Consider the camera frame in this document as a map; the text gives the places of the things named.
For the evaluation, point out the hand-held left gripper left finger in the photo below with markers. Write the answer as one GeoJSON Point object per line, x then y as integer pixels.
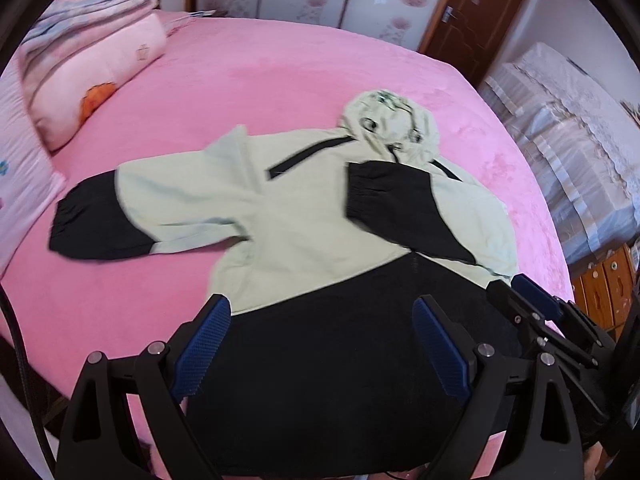
{"type": "Point", "coordinates": [201, 350]}

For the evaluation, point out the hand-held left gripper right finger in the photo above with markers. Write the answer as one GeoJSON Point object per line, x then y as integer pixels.
{"type": "Point", "coordinates": [440, 350]}

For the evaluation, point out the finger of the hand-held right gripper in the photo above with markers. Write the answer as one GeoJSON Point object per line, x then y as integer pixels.
{"type": "Point", "coordinates": [536, 294]}
{"type": "Point", "coordinates": [510, 305]}

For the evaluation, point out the green and black hooded jacket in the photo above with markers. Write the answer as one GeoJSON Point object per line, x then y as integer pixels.
{"type": "Point", "coordinates": [300, 220]}

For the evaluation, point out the wooden cabinet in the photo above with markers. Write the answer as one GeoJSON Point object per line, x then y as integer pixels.
{"type": "Point", "coordinates": [607, 285]}

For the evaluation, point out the furniture under white lace cover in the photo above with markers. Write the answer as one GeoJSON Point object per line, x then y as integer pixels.
{"type": "Point", "coordinates": [565, 125]}

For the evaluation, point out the white and pink flower-print pillow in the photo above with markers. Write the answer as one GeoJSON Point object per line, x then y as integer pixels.
{"type": "Point", "coordinates": [20, 175]}

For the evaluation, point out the bed with pink blanket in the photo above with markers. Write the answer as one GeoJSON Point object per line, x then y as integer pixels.
{"type": "Point", "coordinates": [250, 70]}

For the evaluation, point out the brown wooden door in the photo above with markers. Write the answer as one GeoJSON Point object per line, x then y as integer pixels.
{"type": "Point", "coordinates": [475, 15]}

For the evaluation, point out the pink pillow with orange print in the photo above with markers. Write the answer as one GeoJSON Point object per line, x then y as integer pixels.
{"type": "Point", "coordinates": [95, 80]}

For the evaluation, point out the folded floral quilt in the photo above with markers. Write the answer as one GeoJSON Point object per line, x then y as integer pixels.
{"type": "Point", "coordinates": [85, 5]}

